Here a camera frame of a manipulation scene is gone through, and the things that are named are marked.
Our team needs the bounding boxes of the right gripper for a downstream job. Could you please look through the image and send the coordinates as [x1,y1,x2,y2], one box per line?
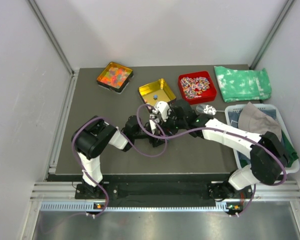
[156,108,187,140]

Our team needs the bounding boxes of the metal scoop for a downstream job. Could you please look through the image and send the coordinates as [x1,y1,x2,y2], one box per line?
[195,104,225,116]

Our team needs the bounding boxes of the speckled tin pastel star candies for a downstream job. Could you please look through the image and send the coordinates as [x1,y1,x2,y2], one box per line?
[138,78,177,106]

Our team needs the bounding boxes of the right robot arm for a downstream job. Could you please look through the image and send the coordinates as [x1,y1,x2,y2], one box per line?
[157,100,289,198]

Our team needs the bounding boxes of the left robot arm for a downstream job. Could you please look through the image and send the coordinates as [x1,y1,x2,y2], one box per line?
[71,115,168,199]

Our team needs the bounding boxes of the gold tin translucent star candies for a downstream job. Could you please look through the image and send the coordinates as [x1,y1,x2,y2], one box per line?
[96,62,134,93]

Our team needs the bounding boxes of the red box of lollipops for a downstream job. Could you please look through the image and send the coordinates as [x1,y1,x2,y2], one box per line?
[177,71,217,105]

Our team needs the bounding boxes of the blue cloth in basket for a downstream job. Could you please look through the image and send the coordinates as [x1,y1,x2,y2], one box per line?
[227,108,291,167]

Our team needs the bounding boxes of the green white cloth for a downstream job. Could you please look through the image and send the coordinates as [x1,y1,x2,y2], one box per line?
[214,66,272,103]

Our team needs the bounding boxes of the grey cloth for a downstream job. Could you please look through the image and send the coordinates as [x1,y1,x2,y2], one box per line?
[238,102,282,141]

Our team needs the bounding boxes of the white laundry basket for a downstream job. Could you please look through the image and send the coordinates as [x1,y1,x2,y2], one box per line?
[224,103,300,174]

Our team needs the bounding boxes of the green cloth in basket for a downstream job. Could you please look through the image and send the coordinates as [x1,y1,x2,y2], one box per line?
[238,131,299,168]

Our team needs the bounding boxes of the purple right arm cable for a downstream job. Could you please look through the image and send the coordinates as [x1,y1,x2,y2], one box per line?
[136,103,288,217]

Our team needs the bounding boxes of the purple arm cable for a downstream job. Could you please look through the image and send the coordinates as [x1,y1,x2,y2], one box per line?
[71,116,168,218]
[136,103,288,217]

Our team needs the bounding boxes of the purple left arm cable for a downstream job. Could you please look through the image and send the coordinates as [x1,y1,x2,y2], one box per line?
[71,116,168,218]

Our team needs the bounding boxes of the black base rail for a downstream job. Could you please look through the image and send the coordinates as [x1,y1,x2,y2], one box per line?
[74,173,256,208]

